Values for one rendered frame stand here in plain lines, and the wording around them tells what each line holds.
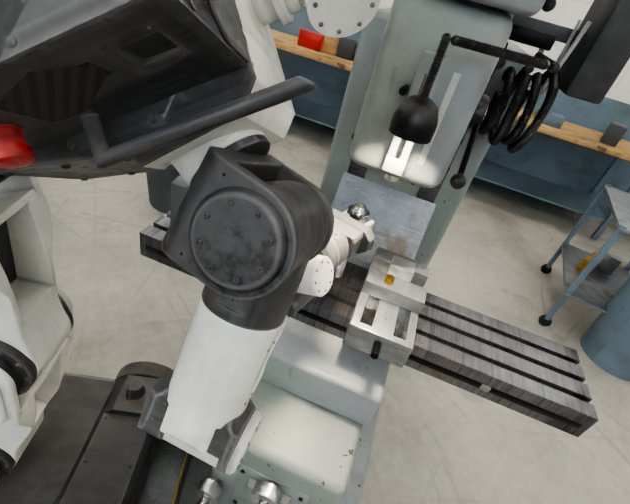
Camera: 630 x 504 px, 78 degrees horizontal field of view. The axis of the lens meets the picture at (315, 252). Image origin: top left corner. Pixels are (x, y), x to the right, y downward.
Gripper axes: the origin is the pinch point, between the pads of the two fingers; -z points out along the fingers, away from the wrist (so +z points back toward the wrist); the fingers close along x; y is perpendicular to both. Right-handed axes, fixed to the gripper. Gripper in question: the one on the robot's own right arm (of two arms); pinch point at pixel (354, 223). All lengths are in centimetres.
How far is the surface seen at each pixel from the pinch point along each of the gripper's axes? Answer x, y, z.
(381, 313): -12.5, 20.5, -3.6
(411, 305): -17.3, 18.6, -9.6
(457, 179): -14.2, -14.9, -7.2
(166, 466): 19, 81, 32
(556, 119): -32, 24, -389
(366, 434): -24, 101, -30
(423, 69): -2.2, -31.3, -1.0
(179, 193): 43.0, 11.2, 7.9
